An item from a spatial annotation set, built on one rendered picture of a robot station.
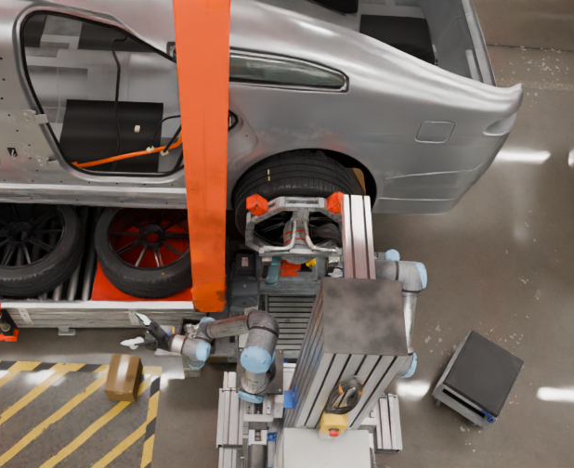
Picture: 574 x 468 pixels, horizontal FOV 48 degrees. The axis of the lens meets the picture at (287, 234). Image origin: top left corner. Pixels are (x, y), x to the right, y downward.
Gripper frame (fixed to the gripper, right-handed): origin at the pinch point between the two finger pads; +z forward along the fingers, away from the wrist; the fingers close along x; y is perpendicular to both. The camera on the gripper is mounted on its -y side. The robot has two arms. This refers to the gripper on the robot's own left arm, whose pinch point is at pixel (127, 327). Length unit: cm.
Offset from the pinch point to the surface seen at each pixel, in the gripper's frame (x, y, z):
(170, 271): 75, 63, 10
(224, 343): 46, 73, -31
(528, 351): 120, 109, -215
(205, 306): 55, 58, -17
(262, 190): 94, 0, -33
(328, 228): 88, 7, -70
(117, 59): 167, 1, 76
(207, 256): 48, 4, -19
